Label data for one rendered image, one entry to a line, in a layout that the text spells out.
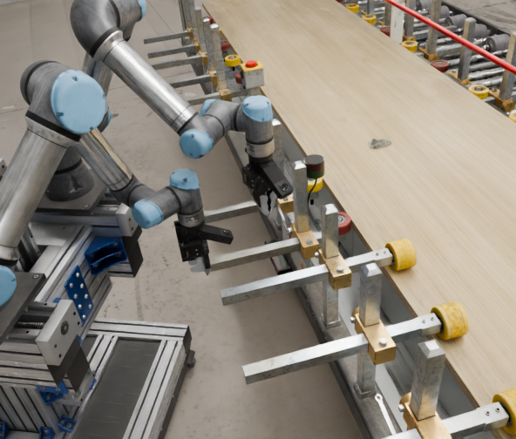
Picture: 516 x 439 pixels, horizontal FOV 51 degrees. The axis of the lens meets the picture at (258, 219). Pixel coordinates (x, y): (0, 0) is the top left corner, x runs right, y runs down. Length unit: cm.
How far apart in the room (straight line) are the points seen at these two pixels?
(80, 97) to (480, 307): 105
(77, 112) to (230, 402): 152
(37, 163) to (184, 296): 174
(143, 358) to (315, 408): 72
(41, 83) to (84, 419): 137
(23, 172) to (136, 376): 125
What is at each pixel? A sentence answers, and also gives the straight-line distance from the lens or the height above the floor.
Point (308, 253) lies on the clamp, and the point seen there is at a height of 84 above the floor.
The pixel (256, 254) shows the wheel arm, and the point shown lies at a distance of 165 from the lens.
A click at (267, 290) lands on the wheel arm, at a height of 95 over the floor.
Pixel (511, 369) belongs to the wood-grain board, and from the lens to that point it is 136.
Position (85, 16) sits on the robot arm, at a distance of 142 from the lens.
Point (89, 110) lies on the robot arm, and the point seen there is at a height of 148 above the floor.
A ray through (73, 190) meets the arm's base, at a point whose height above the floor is 106.
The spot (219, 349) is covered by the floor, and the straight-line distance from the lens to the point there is 254.
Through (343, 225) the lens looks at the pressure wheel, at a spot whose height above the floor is 91.
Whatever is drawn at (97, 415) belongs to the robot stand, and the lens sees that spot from 221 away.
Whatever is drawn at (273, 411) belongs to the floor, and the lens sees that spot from 232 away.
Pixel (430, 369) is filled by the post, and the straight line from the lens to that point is 103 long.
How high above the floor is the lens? 193
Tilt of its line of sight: 37 degrees down
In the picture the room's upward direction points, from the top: 6 degrees counter-clockwise
